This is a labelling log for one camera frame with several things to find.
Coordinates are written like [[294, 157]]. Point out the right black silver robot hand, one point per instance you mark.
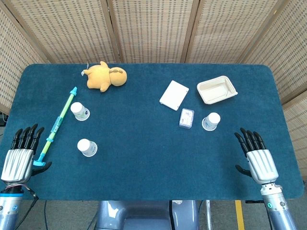
[[261, 163]]

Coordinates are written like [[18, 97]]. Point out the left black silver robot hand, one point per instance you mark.
[[16, 163]]

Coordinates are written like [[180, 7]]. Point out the white paper cup blue flower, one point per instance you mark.
[[211, 121], [86, 147]]

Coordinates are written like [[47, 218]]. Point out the white paper cup fern print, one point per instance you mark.
[[79, 110]]

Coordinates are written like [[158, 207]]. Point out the green cyan water squirter toy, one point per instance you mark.
[[58, 121]]

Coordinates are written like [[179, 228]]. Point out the metal table leg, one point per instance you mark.
[[208, 215]]

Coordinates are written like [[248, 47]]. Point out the beige disposable food tray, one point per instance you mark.
[[216, 89]]

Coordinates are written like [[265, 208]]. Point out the small clear plastic box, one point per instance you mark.
[[186, 118]]

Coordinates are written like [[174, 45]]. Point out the white flat plastic box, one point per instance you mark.
[[173, 95]]

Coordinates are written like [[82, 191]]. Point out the yellow plush toy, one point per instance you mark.
[[100, 76]]

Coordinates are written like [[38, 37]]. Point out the grey-blue robot torso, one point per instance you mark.
[[144, 215]]

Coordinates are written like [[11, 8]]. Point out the woven bamboo folding screen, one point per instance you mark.
[[153, 28]]

